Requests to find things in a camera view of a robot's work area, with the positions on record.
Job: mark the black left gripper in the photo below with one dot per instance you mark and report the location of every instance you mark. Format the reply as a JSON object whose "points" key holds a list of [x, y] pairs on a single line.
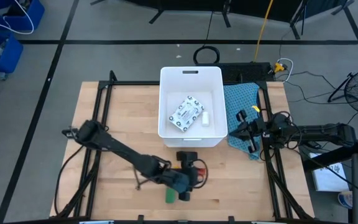
{"points": [[188, 179]]}

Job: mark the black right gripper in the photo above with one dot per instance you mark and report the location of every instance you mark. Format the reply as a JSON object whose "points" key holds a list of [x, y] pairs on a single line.
{"points": [[253, 147]]}

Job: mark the white Vakly printed packet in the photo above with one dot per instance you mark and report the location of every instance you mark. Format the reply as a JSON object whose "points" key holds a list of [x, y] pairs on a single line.
{"points": [[186, 113]]}

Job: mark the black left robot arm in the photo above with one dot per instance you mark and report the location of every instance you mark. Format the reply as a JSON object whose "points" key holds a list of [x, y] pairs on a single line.
{"points": [[126, 154]]}

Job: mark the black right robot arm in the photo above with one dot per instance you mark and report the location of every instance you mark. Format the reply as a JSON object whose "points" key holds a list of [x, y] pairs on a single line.
{"points": [[322, 132]]}

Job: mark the white perforated plastic basket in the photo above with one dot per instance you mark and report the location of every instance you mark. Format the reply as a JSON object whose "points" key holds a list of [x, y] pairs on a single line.
{"points": [[179, 81]]}

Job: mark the blue storage bin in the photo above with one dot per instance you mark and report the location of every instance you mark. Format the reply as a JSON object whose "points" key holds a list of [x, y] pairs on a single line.
{"points": [[11, 59], [33, 15]]}

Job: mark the blue patterned cloth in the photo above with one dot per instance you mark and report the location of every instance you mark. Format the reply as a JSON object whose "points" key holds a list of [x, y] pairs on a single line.
{"points": [[238, 99]]}

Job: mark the green bandage roll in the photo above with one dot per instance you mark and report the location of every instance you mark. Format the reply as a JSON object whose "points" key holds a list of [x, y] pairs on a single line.
{"points": [[170, 196]]}

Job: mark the black table clamp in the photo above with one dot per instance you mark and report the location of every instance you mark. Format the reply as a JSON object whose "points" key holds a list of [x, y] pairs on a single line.
{"points": [[140, 219], [231, 219]]}

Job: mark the black floor mat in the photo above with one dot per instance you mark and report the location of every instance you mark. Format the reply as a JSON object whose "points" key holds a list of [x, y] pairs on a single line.
{"points": [[247, 72]]}

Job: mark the yellow plug adapter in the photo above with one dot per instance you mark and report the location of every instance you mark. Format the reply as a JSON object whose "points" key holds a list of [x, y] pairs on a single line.
{"points": [[279, 66]]}

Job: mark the black support beam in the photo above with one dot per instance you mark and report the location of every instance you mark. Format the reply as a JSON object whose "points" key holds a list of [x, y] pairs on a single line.
{"points": [[331, 157]]}

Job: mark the white printed paper box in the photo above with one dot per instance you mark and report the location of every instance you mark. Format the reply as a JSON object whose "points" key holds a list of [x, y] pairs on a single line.
{"points": [[329, 180]]}

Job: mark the white blue cup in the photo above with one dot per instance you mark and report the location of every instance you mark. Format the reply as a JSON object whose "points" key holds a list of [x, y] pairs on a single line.
{"points": [[343, 200]]}

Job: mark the black floor fan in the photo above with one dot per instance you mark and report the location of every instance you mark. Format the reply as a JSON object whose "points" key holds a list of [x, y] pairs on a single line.
{"points": [[357, 90]]}

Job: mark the wide black divider panel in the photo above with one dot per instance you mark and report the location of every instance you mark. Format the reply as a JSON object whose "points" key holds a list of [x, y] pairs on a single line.
{"points": [[253, 6]]}

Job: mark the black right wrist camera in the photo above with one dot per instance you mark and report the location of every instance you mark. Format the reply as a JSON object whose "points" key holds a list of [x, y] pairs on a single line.
{"points": [[259, 125]]}

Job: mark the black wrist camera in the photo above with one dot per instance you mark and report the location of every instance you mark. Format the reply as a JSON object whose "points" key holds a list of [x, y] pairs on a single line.
{"points": [[186, 155], [259, 125]]}

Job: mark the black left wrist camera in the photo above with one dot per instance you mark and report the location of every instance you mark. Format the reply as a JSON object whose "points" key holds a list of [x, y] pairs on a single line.
{"points": [[186, 155]]}

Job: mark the black metal table frame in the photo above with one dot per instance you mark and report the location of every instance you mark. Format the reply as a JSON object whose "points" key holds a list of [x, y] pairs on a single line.
{"points": [[129, 83]]}

